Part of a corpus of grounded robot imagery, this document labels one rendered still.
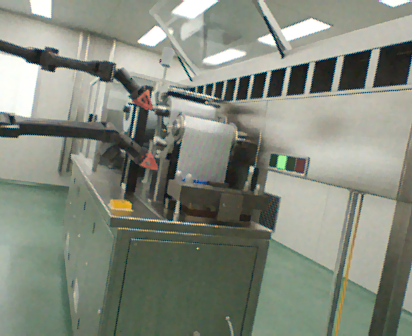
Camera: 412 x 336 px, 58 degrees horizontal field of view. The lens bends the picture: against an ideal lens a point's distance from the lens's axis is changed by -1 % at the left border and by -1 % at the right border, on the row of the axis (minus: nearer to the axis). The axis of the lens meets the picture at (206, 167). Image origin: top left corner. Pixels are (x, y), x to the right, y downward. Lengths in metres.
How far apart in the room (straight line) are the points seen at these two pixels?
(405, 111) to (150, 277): 0.99
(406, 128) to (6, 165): 6.63
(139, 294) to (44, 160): 5.83
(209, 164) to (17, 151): 5.70
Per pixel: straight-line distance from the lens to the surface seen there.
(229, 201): 1.51
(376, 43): 1.30
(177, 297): 1.51
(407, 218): 1.29
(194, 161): 1.66
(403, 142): 1.13
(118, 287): 1.43
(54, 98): 7.12
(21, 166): 7.17
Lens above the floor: 1.19
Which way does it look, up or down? 3 degrees down
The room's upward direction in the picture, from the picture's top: 10 degrees clockwise
